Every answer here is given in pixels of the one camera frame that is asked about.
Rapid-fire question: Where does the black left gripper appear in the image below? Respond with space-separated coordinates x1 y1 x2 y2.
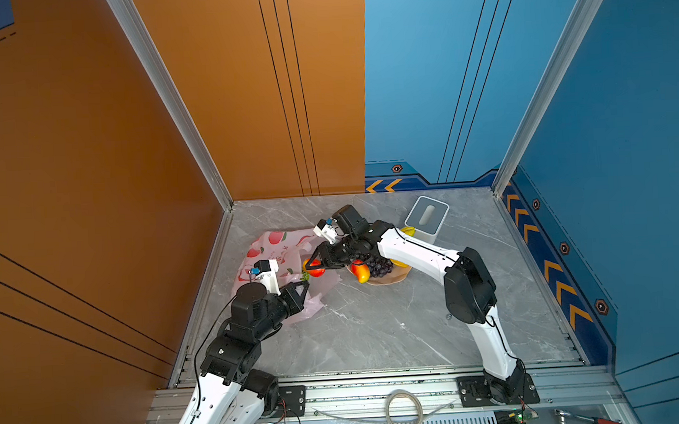
250 278 313 344

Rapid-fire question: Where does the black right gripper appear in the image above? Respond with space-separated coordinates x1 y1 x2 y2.
304 233 363 270

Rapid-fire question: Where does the red apple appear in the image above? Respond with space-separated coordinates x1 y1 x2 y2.
305 259 326 278

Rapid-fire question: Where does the pink printed plastic bag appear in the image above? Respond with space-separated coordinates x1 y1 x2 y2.
230 228 341 325

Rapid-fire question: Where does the red yellow mango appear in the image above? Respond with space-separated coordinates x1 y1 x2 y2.
350 260 371 284

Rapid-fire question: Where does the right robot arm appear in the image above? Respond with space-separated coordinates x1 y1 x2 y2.
307 205 529 405

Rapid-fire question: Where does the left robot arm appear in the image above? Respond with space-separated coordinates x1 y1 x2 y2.
179 281 309 424

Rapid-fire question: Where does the wooden fruit plate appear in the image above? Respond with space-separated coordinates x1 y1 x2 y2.
367 263 412 286

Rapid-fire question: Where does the white grey tissue box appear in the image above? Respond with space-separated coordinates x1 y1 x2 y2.
404 195 450 244

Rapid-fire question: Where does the right green circuit board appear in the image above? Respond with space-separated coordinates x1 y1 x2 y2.
494 409 539 424

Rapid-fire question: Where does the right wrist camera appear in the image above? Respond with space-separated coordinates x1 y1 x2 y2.
313 218 339 245

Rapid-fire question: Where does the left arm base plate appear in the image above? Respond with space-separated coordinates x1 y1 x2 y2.
275 385 307 418

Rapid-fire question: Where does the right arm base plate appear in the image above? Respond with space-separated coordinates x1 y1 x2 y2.
456 373 541 408

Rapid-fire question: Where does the aluminium corner post left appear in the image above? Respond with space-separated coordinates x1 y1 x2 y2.
106 0 233 212

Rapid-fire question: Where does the aluminium corner post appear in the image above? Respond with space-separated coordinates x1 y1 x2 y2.
491 0 604 198
106 0 233 212

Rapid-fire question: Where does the red handled screwdriver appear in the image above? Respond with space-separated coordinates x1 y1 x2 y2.
553 409 623 424

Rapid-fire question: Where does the aluminium corner post right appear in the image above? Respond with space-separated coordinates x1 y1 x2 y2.
491 0 604 198

